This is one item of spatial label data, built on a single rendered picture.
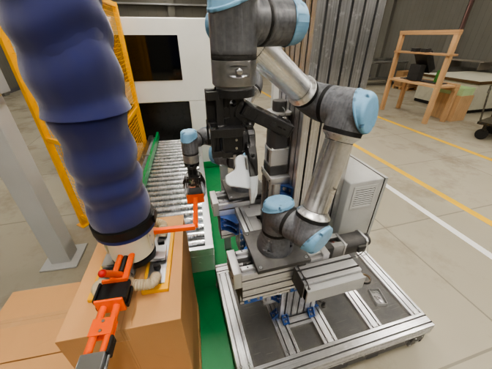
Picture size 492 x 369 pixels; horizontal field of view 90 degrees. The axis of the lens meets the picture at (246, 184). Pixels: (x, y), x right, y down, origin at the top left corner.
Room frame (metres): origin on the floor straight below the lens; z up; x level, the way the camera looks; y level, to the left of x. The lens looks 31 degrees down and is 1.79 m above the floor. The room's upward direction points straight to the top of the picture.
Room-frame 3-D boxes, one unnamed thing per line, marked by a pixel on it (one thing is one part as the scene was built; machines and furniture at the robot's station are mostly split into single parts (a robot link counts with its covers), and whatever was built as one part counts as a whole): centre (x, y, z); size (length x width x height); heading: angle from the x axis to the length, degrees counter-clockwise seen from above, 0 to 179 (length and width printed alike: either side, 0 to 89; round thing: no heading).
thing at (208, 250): (1.11, 0.56, 0.58); 0.70 x 0.03 x 0.06; 101
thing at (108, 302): (0.50, 0.43, 1.07); 0.10 x 0.08 x 0.06; 100
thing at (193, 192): (1.09, 0.27, 1.08); 0.09 x 0.08 x 0.05; 100
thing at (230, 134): (0.45, 0.03, 1.65); 0.09 x 0.08 x 0.12; 104
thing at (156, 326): (0.75, 0.48, 0.74); 0.60 x 0.40 x 0.40; 11
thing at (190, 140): (1.07, 0.26, 1.37); 0.09 x 0.08 x 0.11; 151
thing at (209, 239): (2.32, 0.47, 0.50); 2.31 x 0.05 x 0.19; 11
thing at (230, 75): (0.45, 0.02, 1.74); 0.08 x 0.08 x 0.05
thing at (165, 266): (0.76, 0.38, 0.97); 0.34 x 0.10 x 0.05; 10
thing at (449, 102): (6.59, -4.57, 0.95); 1.50 x 1.31 x 1.90; 14
